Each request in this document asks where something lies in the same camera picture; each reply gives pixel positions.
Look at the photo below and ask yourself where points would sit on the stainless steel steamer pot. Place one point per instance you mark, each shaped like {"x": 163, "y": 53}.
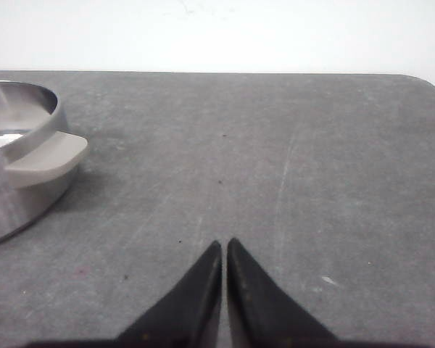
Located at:
{"x": 39, "y": 156}

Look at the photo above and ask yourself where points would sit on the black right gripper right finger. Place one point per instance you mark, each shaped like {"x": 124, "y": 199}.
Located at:
{"x": 266, "y": 315}

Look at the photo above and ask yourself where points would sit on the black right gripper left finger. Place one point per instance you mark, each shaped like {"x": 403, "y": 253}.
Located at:
{"x": 189, "y": 314}

